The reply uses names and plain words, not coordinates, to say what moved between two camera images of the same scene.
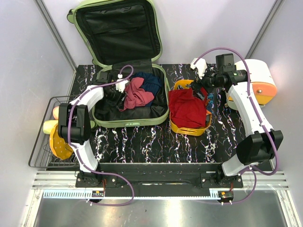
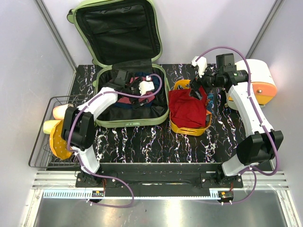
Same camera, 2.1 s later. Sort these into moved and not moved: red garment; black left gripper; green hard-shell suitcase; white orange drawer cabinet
Moved: black left gripper
Not moved: red garment; white orange drawer cabinet; green hard-shell suitcase
